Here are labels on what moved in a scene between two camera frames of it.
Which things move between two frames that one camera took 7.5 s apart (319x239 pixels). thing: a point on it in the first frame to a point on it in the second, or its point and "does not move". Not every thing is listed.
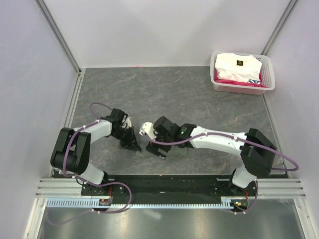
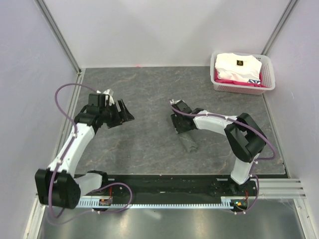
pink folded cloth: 217,80 does not move
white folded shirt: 243,67 does not move
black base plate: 224,186 does not move
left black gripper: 131,143 to 120,117
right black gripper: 153,149 to 178,128
